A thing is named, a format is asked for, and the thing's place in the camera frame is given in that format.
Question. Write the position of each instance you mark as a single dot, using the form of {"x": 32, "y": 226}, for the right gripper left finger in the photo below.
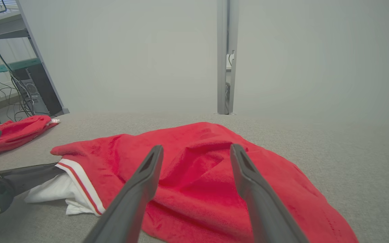
{"x": 137, "y": 202}

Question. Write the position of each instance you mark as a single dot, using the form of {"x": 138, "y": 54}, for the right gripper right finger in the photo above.
{"x": 265, "y": 209}

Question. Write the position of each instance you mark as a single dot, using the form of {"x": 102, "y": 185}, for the red mesh shorts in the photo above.
{"x": 19, "y": 131}

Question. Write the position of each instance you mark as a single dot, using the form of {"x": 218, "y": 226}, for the red jersey white trim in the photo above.
{"x": 198, "y": 189}

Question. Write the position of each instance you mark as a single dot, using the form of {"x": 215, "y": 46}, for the black computer tower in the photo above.
{"x": 42, "y": 87}

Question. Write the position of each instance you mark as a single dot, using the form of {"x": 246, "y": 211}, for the teal shelf board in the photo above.
{"x": 15, "y": 65}

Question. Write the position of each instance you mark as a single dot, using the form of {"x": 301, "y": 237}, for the grey metal shelf frame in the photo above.
{"x": 34, "y": 50}

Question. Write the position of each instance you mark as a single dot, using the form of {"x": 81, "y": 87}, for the grey partition post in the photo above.
{"x": 221, "y": 50}

